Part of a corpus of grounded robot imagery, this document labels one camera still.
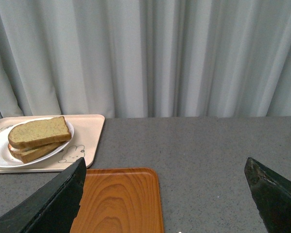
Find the white round plate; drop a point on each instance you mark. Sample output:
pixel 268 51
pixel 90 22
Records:
pixel 8 161

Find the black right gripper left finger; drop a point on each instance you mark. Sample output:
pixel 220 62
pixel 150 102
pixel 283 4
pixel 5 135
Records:
pixel 52 208

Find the brown wooden tray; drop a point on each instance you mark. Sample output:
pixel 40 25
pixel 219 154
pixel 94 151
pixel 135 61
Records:
pixel 120 200

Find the grey-white curtain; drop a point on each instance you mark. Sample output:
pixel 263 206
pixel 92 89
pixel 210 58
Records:
pixel 145 58

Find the fried egg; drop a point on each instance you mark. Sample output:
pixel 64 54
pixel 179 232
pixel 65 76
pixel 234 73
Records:
pixel 11 148

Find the beige rabbit tray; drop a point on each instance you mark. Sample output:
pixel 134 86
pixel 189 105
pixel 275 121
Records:
pixel 87 130

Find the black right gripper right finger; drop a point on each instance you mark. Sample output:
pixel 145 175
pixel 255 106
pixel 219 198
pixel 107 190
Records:
pixel 271 193

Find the bread slice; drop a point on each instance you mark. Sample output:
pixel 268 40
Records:
pixel 39 132
pixel 36 152

